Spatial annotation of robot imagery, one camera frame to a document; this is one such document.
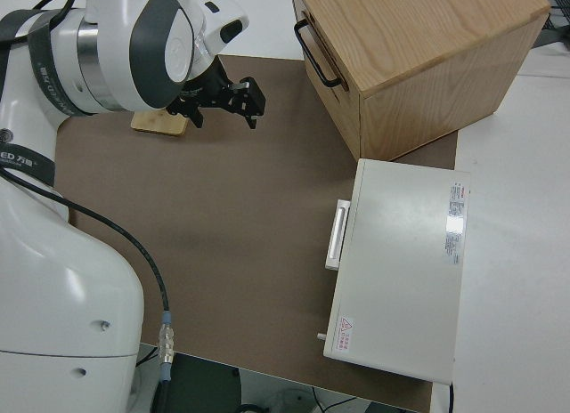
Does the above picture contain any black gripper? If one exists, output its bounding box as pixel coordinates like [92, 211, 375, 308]
[167, 56, 268, 130]

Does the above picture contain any wooden mug tree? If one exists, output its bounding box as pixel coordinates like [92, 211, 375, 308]
[130, 109, 188, 138]

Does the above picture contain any brown table mat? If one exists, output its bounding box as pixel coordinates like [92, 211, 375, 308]
[53, 54, 460, 413]

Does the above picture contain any large wooden box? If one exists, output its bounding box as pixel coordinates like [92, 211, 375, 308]
[289, 0, 552, 161]

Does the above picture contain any white toaster oven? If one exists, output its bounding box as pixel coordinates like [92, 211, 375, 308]
[316, 158, 472, 385]

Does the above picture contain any black mesh chair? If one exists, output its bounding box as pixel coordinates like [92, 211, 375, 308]
[536, 0, 570, 47]

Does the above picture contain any black metal box handle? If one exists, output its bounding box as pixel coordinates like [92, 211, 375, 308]
[293, 20, 344, 88]

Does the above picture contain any toaster oven door handle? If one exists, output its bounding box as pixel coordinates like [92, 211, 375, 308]
[324, 199, 352, 271]

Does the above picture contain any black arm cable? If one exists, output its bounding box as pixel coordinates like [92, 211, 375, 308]
[0, 0, 177, 413]

